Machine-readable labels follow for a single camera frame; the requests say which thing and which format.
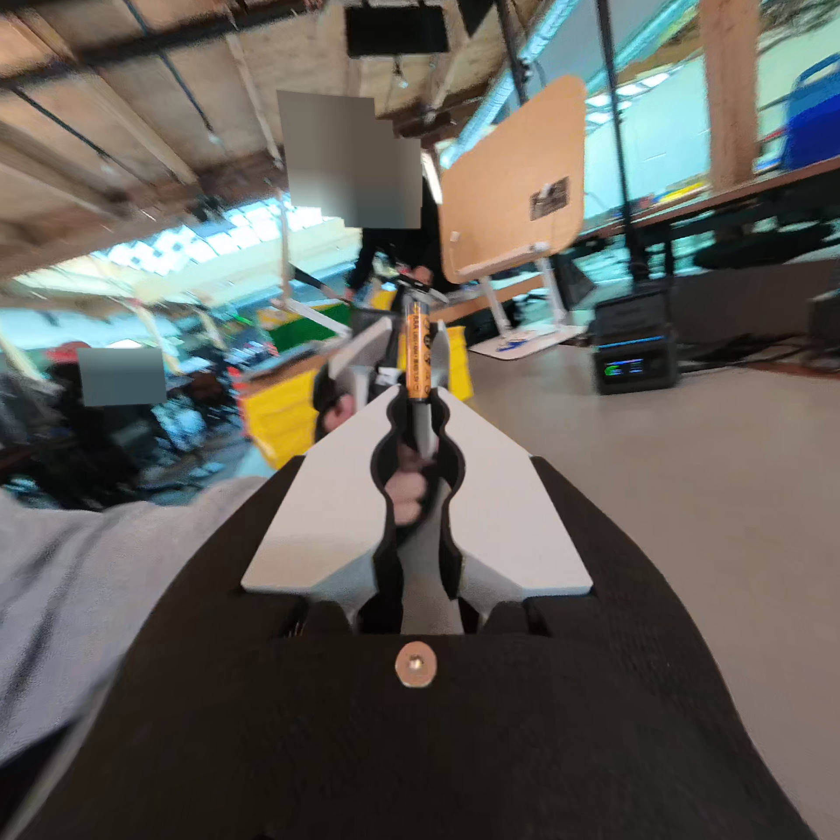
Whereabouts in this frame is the small black label printer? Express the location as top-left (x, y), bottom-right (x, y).
top-left (592, 289), bottom-right (681, 396)

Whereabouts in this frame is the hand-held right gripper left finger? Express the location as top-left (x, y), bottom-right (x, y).
top-left (241, 386), bottom-right (404, 608)

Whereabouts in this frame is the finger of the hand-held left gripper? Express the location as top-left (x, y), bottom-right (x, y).
top-left (432, 320), bottom-right (455, 392)
top-left (327, 318), bottom-right (396, 422)

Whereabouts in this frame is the yellow plastic bin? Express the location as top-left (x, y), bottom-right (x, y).
top-left (238, 325), bottom-right (475, 468)

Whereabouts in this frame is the green and yellow bin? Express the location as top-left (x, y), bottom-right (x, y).
top-left (259, 308), bottom-right (352, 355)

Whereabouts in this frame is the blue storage case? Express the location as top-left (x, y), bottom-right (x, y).
top-left (780, 54), bottom-right (840, 173)

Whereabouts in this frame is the person's left hand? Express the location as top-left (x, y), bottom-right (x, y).
top-left (319, 397), bottom-right (441, 527)

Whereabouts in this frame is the plain wooden post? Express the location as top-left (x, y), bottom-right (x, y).
top-left (697, 0), bottom-right (763, 193)

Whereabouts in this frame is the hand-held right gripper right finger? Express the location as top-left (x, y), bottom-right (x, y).
top-left (436, 387), bottom-right (593, 608)

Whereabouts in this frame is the plain black charger box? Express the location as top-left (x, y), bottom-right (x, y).
top-left (806, 292), bottom-right (840, 361)

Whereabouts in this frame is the orange labelled tube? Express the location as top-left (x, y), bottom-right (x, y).
top-left (400, 294), bottom-right (441, 462)

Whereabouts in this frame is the black box on stand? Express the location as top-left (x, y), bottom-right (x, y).
top-left (344, 0), bottom-right (451, 60)

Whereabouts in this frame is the large wooden board stand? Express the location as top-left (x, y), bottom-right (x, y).
top-left (437, 73), bottom-right (589, 361)

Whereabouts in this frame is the wooden desk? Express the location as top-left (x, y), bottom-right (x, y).
top-left (577, 156), bottom-right (840, 277)

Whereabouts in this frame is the black stand pole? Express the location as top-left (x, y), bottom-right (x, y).
top-left (495, 0), bottom-right (534, 106)
top-left (594, 0), bottom-right (652, 283)

